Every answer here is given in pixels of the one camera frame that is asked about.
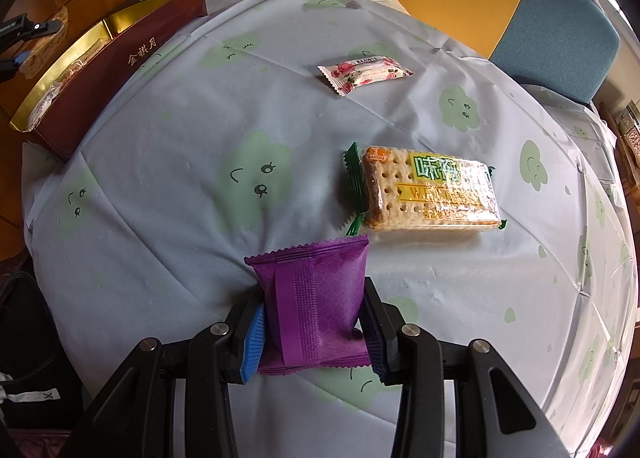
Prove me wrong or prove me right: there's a green cracker packet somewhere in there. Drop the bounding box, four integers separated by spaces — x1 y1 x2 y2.
342 142 509 240

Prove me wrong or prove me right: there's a red and gold box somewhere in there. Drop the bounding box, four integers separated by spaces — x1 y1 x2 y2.
9 0 208 162

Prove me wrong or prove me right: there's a meat floss bread packet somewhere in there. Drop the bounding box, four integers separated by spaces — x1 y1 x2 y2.
27 58 84 132

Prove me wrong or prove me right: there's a black bag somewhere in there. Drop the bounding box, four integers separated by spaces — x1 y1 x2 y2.
0 268 87 435

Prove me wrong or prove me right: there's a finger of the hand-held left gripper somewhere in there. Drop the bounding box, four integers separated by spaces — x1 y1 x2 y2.
0 13 64 47
0 53 29 85

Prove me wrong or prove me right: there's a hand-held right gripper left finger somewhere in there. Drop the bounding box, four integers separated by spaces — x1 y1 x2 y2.
75 288 269 458

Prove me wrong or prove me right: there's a purple snack packet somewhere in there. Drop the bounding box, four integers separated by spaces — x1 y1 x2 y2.
244 234 373 377

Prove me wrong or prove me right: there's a floral candy packet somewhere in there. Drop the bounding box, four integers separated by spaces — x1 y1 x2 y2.
317 54 416 98

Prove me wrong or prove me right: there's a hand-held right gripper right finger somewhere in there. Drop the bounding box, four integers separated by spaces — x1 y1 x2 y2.
362 277 572 458

